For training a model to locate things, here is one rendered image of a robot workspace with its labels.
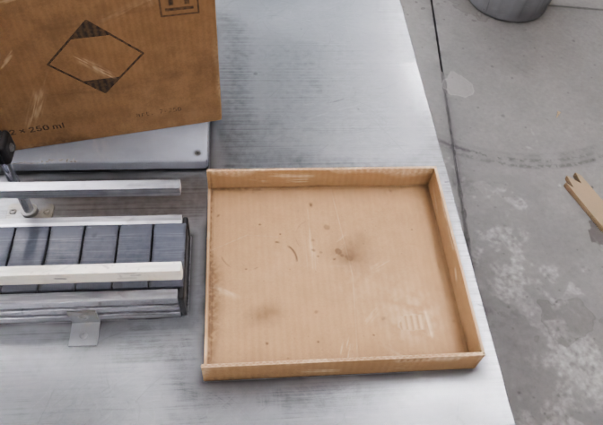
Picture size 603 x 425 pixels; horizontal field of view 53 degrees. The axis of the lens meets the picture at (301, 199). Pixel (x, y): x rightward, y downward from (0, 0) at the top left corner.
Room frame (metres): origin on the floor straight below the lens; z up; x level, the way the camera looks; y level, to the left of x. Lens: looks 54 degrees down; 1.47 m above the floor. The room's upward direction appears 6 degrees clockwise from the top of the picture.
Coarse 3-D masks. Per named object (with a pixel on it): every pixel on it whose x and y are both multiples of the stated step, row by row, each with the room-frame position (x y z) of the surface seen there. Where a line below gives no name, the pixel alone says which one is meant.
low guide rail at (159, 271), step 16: (0, 272) 0.27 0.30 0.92; (16, 272) 0.28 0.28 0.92; (32, 272) 0.28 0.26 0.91; (48, 272) 0.28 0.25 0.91; (64, 272) 0.28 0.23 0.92; (80, 272) 0.28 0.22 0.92; (96, 272) 0.29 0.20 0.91; (112, 272) 0.29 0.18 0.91; (128, 272) 0.29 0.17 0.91; (144, 272) 0.29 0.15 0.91; (160, 272) 0.29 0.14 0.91; (176, 272) 0.30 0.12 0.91
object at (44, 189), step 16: (0, 192) 0.34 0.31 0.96; (16, 192) 0.34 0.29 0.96; (32, 192) 0.35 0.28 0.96; (48, 192) 0.35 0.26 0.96; (64, 192) 0.35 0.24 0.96; (80, 192) 0.35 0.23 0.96; (96, 192) 0.36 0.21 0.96; (112, 192) 0.36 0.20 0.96; (128, 192) 0.36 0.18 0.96; (144, 192) 0.36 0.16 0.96; (160, 192) 0.37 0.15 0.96; (176, 192) 0.37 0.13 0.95
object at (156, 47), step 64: (0, 0) 0.50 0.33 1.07; (64, 0) 0.52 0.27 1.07; (128, 0) 0.54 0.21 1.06; (192, 0) 0.57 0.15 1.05; (0, 64) 0.49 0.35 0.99; (64, 64) 0.51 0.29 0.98; (128, 64) 0.54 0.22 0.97; (192, 64) 0.56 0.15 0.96; (0, 128) 0.48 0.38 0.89; (64, 128) 0.50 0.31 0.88; (128, 128) 0.53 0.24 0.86
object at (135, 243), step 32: (128, 224) 0.37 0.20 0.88; (160, 224) 0.37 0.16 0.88; (0, 256) 0.31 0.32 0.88; (32, 256) 0.31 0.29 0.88; (64, 256) 0.32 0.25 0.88; (96, 256) 0.32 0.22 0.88; (128, 256) 0.33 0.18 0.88; (160, 256) 0.33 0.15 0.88; (0, 288) 0.27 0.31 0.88; (32, 288) 0.28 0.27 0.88; (64, 288) 0.28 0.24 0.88; (96, 288) 0.28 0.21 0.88; (128, 288) 0.29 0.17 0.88; (160, 288) 0.29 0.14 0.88
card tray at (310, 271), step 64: (256, 192) 0.47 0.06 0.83; (320, 192) 0.48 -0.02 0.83; (384, 192) 0.49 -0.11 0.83; (256, 256) 0.37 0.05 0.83; (320, 256) 0.38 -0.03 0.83; (384, 256) 0.39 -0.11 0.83; (448, 256) 0.40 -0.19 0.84; (256, 320) 0.29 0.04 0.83; (320, 320) 0.30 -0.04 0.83; (384, 320) 0.31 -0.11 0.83; (448, 320) 0.32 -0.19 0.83
